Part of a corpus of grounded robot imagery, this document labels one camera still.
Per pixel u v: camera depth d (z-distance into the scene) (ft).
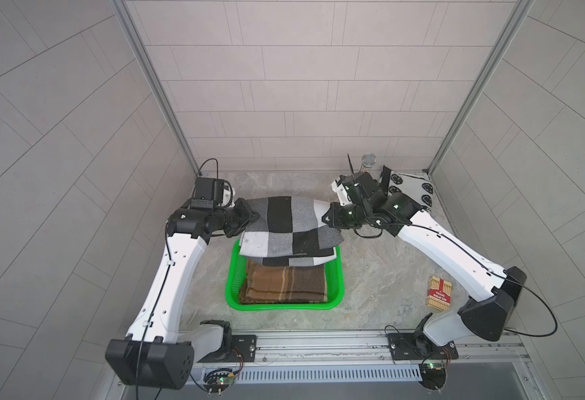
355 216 1.90
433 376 2.24
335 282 2.53
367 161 2.71
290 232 2.32
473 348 2.37
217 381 2.14
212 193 1.75
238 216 2.04
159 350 1.16
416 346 2.10
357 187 1.73
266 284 2.59
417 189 3.46
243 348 2.33
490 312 1.29
